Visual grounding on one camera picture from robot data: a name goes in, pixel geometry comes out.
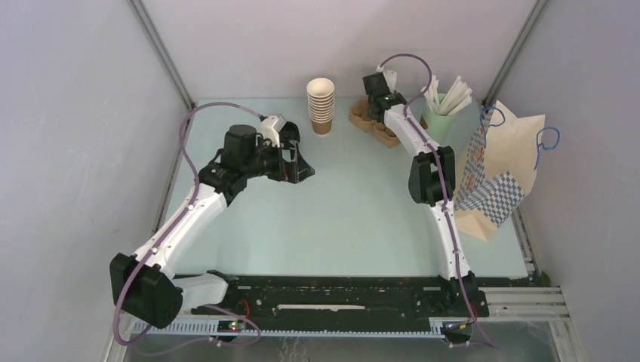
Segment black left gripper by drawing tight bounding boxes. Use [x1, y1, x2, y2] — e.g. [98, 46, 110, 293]
[243, 137, 314, 184]

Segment paper takeout bag blue handles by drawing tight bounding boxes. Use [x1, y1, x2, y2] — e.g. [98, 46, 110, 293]
[454, 101, 561, 241]

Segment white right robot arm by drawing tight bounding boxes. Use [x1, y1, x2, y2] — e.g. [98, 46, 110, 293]
[362, 72, 473, 281]

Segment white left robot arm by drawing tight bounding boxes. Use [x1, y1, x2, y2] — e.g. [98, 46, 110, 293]
[109, 118, 315, 329]

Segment brown pulp cup carrier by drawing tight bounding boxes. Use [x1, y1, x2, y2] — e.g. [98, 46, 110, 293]
[349, 99, 400, 149]

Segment stack of black cup lids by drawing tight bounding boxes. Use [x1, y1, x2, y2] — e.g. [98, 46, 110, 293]
[278, 121, 300, 146]

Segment stack of brown paper cups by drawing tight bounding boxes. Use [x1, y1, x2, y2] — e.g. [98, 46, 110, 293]
[306, 78, 335, 135]

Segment green straw holder cup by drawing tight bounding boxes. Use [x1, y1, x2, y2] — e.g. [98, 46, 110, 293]
[420, 93, 455, 144]

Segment bundle of white wrapped straws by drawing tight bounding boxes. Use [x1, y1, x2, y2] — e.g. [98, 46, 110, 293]
[424, 75, 472, 116]

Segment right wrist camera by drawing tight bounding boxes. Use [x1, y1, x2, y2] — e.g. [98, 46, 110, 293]
[362, 70, 398, 97]

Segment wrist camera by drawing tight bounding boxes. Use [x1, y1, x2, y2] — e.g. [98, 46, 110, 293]
[259, 114, 286, 148]
[362, 70, 398, 97]

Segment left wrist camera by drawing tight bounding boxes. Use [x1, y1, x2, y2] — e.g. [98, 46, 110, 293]
[259, 114, 286, 148]

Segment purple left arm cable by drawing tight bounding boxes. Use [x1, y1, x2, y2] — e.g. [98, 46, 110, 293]
[112, 102, 263, 351]

